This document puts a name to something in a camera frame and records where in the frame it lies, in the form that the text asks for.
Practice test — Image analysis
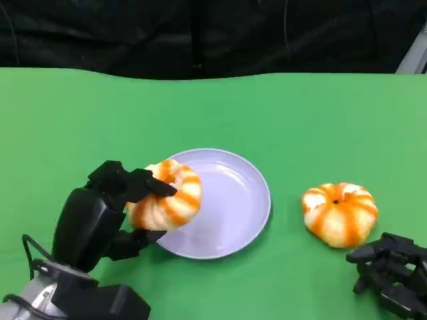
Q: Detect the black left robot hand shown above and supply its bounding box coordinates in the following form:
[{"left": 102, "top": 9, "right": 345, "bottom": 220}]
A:
[{"left": 51, "top": 160, "right": 178, "bottom": 273}]

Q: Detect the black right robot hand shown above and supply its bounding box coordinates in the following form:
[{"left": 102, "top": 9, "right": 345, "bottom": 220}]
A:
[{"left": 346, "top": 232, "right": 427, "bottom": 320}]

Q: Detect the orange and white toy bread roll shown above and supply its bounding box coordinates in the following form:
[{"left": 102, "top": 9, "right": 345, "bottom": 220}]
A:
[
  {"left": 126, "top": 159, "right": 203, "bottom": 231},
  {"left": 302, "top": 181, "right": 379, "bottom": 249}
]

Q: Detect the lilac plate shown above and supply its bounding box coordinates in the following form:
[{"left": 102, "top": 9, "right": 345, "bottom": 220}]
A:
[{"left": 155, "top": 148, "right": 272, "bottom": 260}]

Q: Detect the green table cloth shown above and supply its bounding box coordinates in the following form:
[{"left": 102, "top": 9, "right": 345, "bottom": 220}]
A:
[{"left": 0, "top": 67, "right": 427, "bottom": 320}]

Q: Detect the black backdrop cloth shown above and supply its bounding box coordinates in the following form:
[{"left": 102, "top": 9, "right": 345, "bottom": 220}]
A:
[{"left": 0, "top": 0, "right": 427, "bottom": 81}]

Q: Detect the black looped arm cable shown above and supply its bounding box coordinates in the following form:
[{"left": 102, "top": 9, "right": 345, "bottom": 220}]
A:
[{"left": 21, "top": 234, "right": 54, "bottom": 281}]

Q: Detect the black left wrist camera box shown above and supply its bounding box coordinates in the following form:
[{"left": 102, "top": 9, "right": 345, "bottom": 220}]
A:
[{"left": 51, "top": 283, "right": 151, "bottom": 320}]

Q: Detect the black camera cable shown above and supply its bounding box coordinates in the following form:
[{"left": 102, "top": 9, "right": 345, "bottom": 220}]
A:
[{"left": 0, "top": 293, "right": 51, "bottom": 317}]

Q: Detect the grey metal frame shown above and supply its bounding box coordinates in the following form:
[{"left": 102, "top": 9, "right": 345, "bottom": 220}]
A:
[{"left": 395, "top": 25, "right": 427, "bottom": 74}]

